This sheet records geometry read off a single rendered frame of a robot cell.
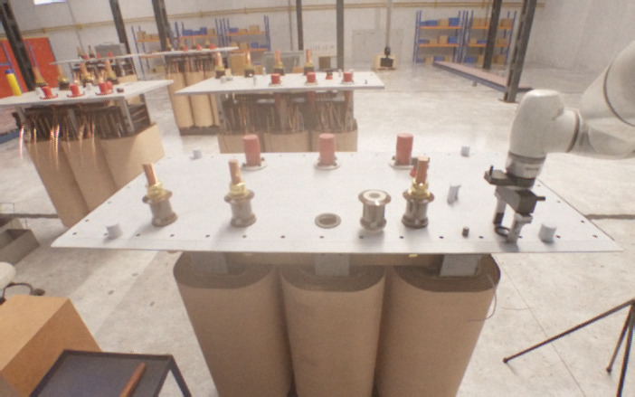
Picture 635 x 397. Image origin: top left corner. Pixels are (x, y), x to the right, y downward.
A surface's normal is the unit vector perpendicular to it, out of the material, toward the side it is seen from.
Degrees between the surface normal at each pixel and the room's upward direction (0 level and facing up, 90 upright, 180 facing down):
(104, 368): 0
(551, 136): 92
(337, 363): 90
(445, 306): 90
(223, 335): 90
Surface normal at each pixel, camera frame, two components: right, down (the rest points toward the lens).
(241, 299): 0.28, 0.45
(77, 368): -0.04, -0.88
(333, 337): -0.06, 0.48
